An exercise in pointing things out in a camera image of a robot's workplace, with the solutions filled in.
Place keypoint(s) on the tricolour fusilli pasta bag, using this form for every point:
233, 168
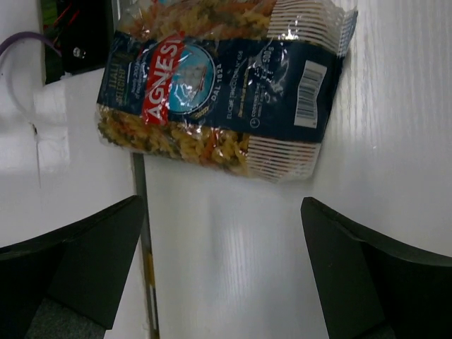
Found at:
246, 87

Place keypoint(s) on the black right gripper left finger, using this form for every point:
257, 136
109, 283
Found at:
68, 283

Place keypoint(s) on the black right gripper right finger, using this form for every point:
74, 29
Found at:
373, 286

